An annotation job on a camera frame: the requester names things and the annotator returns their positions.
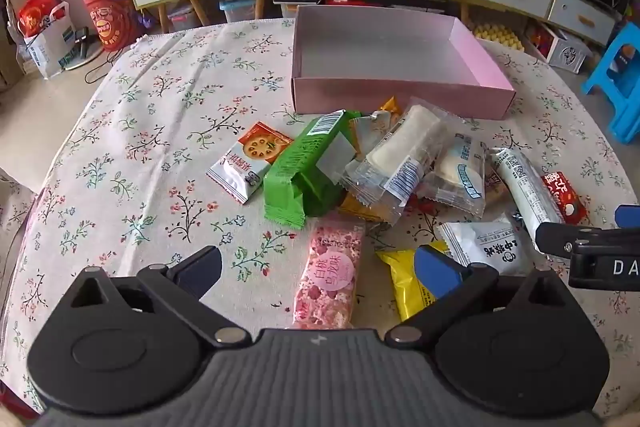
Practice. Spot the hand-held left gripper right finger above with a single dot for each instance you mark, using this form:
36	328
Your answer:
435	272

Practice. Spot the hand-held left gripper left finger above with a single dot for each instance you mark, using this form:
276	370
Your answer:
197	274

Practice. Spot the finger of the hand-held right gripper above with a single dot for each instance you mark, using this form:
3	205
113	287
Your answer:
629	216
552	237

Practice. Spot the yellow snack packet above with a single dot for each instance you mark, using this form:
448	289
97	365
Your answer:
400	282

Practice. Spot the red snack packet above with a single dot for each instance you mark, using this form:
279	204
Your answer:
562	197

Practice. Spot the long white snack packet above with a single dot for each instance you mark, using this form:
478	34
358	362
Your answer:
525	187

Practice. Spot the white black print packet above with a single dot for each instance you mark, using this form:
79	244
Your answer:
485	242

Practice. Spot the mustard snack packet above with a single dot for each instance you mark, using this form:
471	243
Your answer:
357	208

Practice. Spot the clear white pastry packet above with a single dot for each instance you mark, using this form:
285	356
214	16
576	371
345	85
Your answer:
460	172

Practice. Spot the pink speckled snack packet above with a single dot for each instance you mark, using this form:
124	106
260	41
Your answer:
330	272

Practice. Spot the clear white cake packet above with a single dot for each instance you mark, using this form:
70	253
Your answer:
395	157

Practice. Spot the white orange cracker packet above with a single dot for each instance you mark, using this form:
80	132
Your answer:
250	162

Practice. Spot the green snack packet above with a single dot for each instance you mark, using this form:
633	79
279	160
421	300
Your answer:
300	172

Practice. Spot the tan cracker packet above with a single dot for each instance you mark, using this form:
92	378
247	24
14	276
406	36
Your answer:
367	132

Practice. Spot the pink cardboard box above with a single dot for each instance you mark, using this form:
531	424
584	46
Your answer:
380	47

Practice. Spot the blue plastic stool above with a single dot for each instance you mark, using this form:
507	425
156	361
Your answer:
617	82

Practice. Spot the floral tablecloth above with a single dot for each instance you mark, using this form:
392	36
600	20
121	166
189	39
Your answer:
150	132

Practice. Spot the white red printed box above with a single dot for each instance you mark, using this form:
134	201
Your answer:
570	54

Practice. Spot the yellow egg tray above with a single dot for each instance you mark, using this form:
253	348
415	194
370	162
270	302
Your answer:
497	38

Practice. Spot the clear storage bin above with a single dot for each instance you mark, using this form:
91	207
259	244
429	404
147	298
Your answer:
290	11
182	17

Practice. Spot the clear bin blue lid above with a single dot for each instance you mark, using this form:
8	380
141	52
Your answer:
237	11

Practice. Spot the red printed bag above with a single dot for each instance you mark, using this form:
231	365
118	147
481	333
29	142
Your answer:
110	22

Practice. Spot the white shopping bag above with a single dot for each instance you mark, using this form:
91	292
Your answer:
47	42

